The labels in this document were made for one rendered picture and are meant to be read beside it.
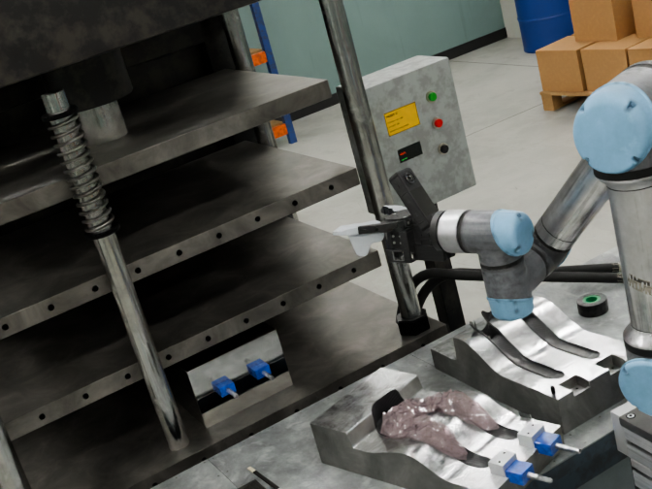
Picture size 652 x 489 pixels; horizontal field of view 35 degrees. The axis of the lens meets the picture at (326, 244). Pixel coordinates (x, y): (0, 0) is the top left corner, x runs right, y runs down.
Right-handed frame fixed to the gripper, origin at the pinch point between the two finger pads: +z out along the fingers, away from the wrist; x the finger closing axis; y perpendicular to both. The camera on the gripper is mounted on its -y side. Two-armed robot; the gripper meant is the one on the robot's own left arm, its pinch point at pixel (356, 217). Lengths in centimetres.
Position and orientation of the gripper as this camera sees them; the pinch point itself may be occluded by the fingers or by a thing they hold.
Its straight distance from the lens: 192.5
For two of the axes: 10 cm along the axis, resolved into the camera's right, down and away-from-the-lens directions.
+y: 1.7, 9.5, 2.4
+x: 6.3, -3.0, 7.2
